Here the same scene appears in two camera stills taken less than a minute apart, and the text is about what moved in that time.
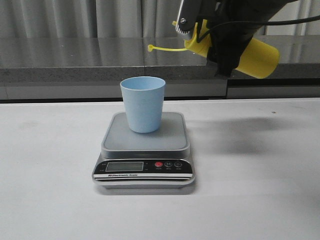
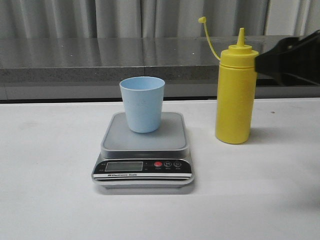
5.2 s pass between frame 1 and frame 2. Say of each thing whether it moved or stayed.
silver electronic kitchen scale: stayed
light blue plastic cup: stayed
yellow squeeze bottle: moved
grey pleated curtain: stayed
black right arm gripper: moved
